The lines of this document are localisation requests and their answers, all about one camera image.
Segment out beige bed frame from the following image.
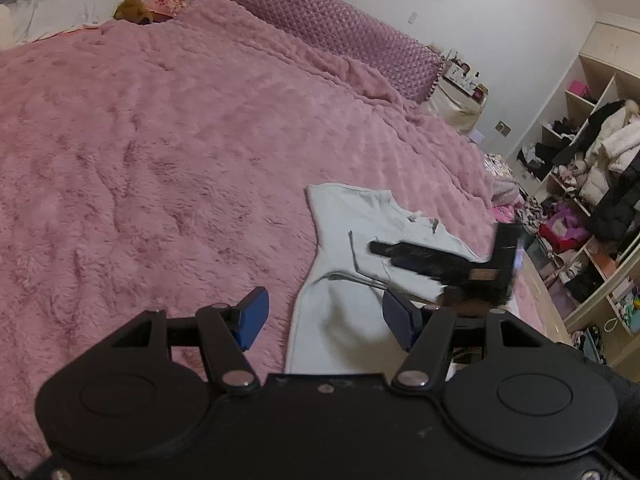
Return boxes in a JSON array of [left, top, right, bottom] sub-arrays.
[[515, 255, 571, 346]]

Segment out white printed t-shirt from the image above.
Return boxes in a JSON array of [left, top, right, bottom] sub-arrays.
[[284, 183, 483, 376]]

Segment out white pillow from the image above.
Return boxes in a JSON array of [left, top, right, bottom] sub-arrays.
[[0, 0, 151, 51]]

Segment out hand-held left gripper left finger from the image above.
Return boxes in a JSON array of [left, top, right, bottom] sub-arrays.
[[107, 286, 271, 397]]

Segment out pink fluffy blanket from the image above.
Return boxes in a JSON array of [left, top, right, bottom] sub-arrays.
[[0, 0, 531, 471]]

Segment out white puffy jacket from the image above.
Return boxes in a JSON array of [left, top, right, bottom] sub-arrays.
[[580, 100, 640, 206]]

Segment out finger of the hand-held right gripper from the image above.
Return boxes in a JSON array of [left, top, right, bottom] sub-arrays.
[[368, 240, 481, 286]]

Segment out brown teddy bear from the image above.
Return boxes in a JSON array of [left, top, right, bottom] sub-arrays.
[[114, 0, 153, 26]]

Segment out cream nightstand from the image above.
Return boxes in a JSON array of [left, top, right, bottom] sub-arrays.
[[422, 77, 487, 136]]

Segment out pile of patterned clothes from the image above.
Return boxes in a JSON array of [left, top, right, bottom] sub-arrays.
[[482, 152, 528, 223]]

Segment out person's dark clothing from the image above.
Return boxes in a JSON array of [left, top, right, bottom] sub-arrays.
[[597, 362, 640, 480]]

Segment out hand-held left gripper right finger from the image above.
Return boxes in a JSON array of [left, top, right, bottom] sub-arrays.
[[381, 290, 551, 392]]

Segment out black jacket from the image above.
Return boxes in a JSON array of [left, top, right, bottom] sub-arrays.
[[590, 155, 640, 243]]

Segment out cream open wardrobe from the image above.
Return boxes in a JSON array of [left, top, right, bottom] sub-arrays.
[[515, 20, 640, 361]]

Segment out purple quilted headboard cushion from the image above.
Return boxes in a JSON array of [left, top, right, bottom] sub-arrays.
[[177, 0, 445, 103]]

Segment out cluster of small nightstand items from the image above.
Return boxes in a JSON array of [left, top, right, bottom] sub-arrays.
[[442, 49, 488, 98]]

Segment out pile of black clothes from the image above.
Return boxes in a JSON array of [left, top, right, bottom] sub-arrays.
[[517, 117, 583, 181]]

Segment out pink floral pillow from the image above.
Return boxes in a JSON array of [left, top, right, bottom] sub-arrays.
[[142, 0, 193, 23]]

